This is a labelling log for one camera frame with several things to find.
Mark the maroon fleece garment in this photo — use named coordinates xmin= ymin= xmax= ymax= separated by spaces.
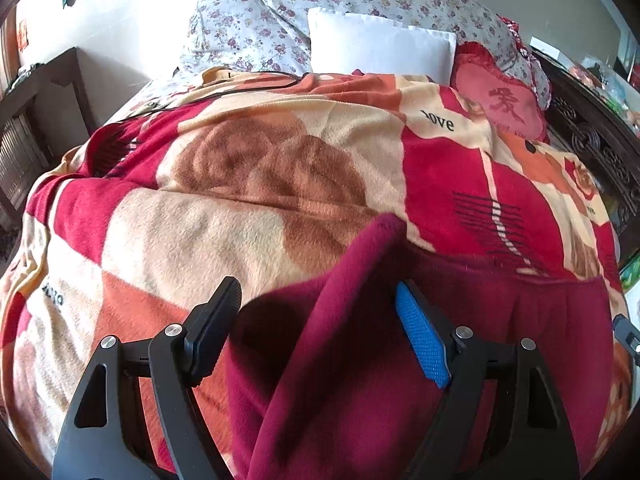
xmin=227 ymin=214 xmax=613 ymax=479

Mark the dark carved wooden headboard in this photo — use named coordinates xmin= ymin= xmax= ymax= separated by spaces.
xmin=533 ymin=50 xmax=640 ymax=268

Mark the red embroidered cushion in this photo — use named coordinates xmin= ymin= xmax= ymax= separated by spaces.
xmin=450 ymin=42 xmax=547 ymax=141

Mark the red orange patterned blanket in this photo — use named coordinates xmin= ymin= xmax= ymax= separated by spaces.
xmin=1 ymin=70 xmax=630 ymax=478

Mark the dark wooden side table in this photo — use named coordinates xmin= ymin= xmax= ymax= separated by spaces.
xmin=1 ymin=47 xmax=99 ymax=226

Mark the white pillow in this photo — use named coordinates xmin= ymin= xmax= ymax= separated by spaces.
xmin=307 ymin=8 xmax=457 ymax=86

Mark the floral quilt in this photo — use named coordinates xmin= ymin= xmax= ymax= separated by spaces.
xmin=179 ymin=0 xmax=551 ymax=108

